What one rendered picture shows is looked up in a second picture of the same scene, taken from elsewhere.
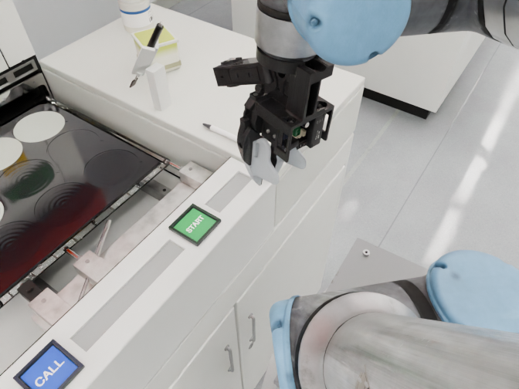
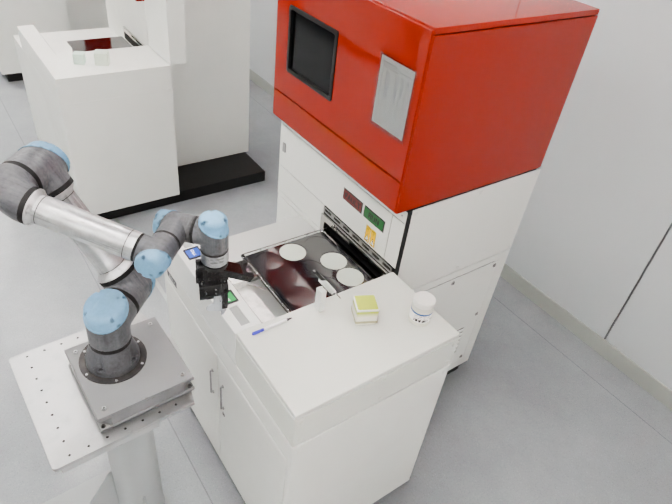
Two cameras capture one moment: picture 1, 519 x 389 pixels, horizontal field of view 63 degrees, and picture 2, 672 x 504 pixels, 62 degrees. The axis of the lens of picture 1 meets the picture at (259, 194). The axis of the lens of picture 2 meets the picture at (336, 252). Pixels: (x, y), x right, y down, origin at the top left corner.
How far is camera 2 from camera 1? 1.70 m
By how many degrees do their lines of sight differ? 71
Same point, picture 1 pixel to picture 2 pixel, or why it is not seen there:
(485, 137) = not seen: outside the picture
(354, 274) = (175, 363)
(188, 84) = (335, 324)
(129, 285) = not seen: hidden behind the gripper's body
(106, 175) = (295, 293)
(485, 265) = (114, 309)
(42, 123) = (351, 278)
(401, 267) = (164, 384)
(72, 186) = (294, 281)
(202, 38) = (389, 346)
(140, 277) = not seen: hidden behind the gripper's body
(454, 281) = (116, 296)
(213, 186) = (245, 310)
